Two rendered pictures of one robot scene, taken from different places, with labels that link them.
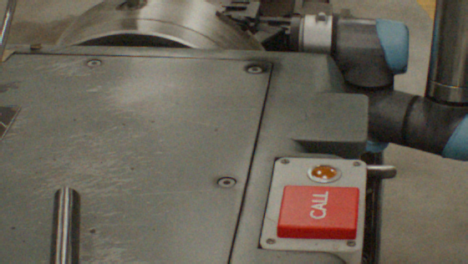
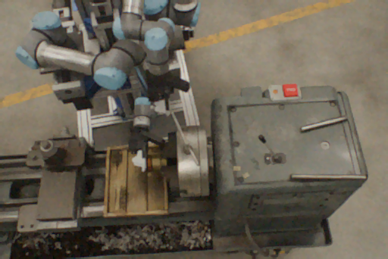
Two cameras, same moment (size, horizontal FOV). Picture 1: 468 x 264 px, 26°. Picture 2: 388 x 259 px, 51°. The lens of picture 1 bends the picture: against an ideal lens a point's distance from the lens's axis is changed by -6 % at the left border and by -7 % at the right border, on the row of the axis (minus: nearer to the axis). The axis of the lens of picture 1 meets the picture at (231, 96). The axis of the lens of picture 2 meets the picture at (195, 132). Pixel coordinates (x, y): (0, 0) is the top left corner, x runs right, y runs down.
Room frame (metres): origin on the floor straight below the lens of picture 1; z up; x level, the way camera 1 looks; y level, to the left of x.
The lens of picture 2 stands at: (1.20, 0.80, 2.73)
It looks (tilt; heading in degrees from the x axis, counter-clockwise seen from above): 63 degrees down; 262
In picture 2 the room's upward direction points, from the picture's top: 3 degrees counter-clockwise
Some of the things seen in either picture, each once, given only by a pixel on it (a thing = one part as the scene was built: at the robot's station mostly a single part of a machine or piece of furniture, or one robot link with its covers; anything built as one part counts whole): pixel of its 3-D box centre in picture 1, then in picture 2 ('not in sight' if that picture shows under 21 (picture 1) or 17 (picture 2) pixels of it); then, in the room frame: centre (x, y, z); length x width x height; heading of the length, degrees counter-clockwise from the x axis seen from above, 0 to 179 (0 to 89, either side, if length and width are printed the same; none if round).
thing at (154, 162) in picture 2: not in sight; (157, 162); (1.28, 0.08, 1.08); 0.09 x 0.09 x 0.09; 82
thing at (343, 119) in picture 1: (325, 129); (251, 95); (0.83, -0.08, 1.24); 0.09 x 0.08 x 0.03; 172
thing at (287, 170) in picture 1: (316, 227); (283, 95); (0.68, -0.06, 1.23); 0.13 x 0.08 x 0.05; 172
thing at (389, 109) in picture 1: (377, 112); (146, 117); (1.30, -0.21, 1.00); 0.11 x 0.08 x 0.11; 57
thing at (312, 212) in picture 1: (319, 215); (290, 90); (0.66, -0.06, 1.26); 0.06 x 0.06 x 0.02; 82
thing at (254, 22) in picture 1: (257, 36); (139, 140); (1.34, -0.04, 1.10); 0.12 x 0.09 x 0.08; 81
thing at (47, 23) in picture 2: not in sight; (48, 28); (1.66, -0.57, 1.33); 0.13 x 0.12 x 0.14; 57
